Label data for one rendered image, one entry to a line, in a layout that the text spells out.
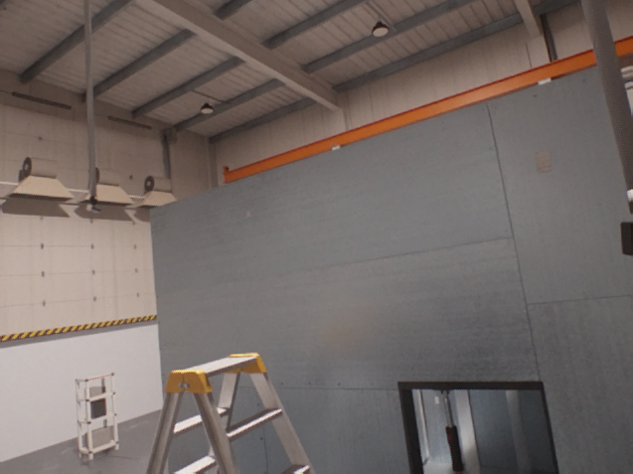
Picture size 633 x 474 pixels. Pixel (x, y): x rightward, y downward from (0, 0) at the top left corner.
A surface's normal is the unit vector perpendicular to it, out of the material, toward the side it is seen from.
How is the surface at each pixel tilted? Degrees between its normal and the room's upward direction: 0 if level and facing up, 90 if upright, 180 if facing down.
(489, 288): 90
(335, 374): 90
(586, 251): 90
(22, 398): 90
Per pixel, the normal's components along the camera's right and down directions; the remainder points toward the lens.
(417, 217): -0.55, -0.07
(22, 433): 0.83, -0.19
